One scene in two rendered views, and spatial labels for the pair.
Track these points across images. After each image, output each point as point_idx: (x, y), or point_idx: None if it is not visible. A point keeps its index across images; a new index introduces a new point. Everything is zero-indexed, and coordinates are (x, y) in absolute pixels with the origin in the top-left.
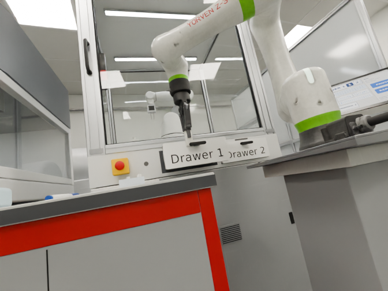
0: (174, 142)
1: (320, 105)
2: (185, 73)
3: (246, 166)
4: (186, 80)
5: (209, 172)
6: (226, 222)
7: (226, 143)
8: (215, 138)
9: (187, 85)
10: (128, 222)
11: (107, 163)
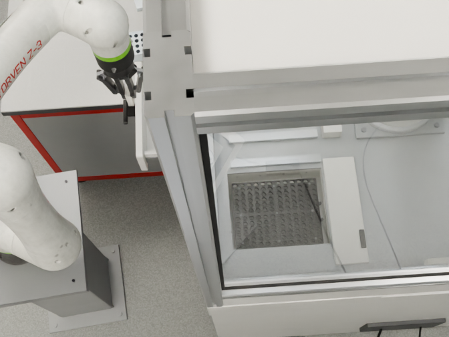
0: (135, 77)
1: None
2: (92, 49)
3: (75, 170)
4: (95, 57)
5: (1, 109)
6: None
7: (137, 161)
8: (135, 140)
9: (97, 62)
10: None
11: None
